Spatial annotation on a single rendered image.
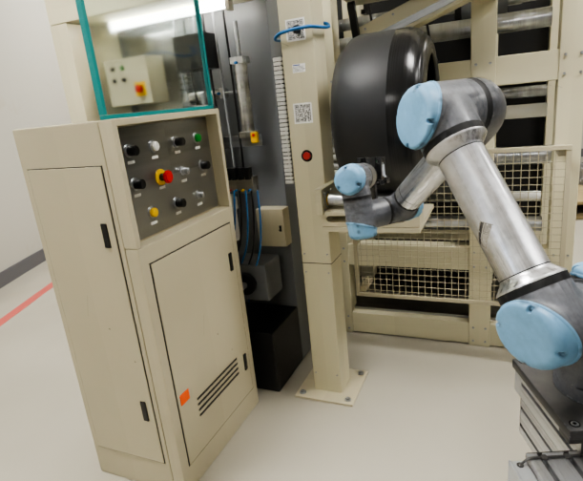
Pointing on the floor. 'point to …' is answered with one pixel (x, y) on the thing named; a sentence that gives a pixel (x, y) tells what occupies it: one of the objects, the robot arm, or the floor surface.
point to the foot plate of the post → (332, 391)
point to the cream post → (314, 260)
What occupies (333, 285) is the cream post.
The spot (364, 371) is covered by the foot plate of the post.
